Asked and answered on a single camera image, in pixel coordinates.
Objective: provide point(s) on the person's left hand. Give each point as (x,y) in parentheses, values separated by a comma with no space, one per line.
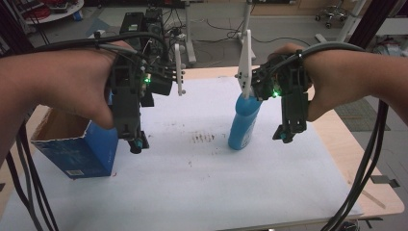
(80,80)

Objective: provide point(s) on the white metal stand leg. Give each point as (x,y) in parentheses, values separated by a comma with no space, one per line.
(246,19)
(190,32)
(351,22)

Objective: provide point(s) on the round white side table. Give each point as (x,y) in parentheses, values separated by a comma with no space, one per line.
(54,14)

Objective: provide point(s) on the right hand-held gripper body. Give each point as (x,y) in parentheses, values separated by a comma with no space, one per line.
(293,96)

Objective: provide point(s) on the blue bottle with white cap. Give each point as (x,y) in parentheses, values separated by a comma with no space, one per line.
(242,125)

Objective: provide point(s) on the blue cardboard box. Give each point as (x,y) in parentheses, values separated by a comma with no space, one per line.
(96,150)

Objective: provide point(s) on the person's right hand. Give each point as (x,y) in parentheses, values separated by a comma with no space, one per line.
(327,80)

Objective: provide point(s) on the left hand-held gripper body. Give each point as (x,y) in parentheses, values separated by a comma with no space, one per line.
(126,96)

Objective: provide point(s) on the office chair wheel base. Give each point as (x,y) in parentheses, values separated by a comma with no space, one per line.
(332,16)

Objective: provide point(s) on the dark floor mat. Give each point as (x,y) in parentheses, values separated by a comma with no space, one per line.
(362,115)

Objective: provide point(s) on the black electronics box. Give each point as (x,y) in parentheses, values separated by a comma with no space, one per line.
(131,27)

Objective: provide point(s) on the black metal post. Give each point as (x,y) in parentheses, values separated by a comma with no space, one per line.
(372,22)

